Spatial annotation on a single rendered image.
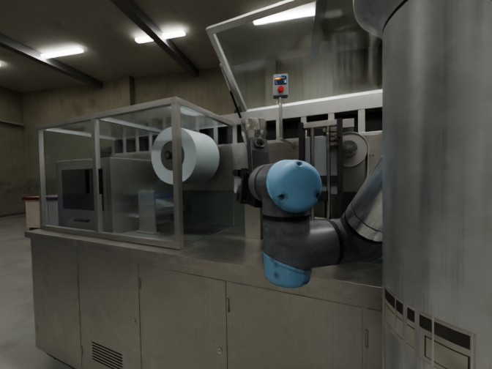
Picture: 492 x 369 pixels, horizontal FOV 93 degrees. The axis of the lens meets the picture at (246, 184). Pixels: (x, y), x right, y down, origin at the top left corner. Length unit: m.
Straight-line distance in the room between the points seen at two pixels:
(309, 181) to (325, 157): 0.64
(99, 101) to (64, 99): 1.50
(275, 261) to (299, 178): 0.13
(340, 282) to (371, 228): 0.48
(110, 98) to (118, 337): 8.59
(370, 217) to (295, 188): 0.11
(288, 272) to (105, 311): 1.35
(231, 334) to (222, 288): 0.19
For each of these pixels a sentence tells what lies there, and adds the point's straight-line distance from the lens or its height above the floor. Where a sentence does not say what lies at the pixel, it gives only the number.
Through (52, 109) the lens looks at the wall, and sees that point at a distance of 11.33.
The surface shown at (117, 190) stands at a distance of 1.44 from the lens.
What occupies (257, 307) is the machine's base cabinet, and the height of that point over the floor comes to 0.74.
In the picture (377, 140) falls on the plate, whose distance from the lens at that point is 1.41.
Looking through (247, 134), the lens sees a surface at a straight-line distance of 1.24.
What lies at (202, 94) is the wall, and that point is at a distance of 7.82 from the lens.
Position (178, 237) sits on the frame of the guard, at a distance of 1.15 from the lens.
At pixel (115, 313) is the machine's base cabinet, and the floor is 0.53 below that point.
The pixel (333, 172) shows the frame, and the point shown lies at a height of 1.24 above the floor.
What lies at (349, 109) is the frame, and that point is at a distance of 1.44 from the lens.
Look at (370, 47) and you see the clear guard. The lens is 1.37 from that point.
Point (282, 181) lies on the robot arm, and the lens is 0.32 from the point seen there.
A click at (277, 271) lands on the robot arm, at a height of 1.09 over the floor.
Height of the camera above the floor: 1.23
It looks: 2 degrees down
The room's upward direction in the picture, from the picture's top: 1 degrees counter-clockwise
